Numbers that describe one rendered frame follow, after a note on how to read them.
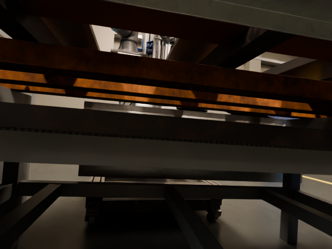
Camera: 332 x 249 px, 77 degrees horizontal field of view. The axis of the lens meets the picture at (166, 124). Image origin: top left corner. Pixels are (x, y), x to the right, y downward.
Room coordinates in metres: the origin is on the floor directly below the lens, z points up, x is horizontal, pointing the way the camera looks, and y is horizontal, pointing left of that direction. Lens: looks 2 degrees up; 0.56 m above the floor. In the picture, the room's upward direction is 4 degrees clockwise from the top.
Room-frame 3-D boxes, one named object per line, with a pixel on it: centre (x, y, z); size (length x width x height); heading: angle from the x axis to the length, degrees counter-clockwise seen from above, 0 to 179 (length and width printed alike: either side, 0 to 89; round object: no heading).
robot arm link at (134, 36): (1.40, 0.29, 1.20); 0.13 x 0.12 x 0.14; 162
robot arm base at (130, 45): (1.41, 0.29, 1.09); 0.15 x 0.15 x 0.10
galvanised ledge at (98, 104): (1.28, -0.20, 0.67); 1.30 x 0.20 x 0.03; 100
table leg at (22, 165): (0.94, 0.66, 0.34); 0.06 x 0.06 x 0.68; 10
